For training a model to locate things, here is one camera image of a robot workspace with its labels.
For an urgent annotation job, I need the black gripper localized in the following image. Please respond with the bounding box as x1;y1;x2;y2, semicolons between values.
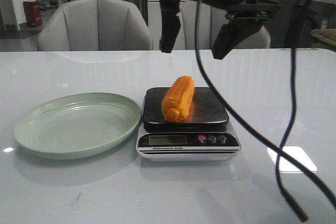
159;0;280;60

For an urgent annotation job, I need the orange corn cob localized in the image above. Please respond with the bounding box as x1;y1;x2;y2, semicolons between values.
161;76;195;123

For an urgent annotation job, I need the right grey upholstered chair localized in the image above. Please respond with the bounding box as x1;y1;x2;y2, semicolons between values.
173;1;271;50

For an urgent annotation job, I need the grey upholstered chair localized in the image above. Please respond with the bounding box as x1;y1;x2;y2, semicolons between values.
37;0;153;51
173;1;271;50

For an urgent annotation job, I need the dark appliance at right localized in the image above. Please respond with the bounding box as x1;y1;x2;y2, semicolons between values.
284;0;335;48

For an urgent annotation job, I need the left grey upholstered chair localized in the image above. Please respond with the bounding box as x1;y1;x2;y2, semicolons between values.
37;0;153;51

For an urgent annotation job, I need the black digital kitchen scale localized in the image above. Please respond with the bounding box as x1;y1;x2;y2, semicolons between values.
136;87;241;161

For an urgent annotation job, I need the beige cushion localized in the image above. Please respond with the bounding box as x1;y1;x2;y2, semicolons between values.
310;28;336;51

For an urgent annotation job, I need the red trash bin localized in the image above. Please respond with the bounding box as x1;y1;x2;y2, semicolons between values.
23;1;43;27

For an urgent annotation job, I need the light green plate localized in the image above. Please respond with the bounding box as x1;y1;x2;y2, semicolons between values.
14;93;142;160

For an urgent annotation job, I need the black cable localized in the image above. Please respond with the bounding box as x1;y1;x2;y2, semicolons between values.
274;0;333;222
194;0;336;209

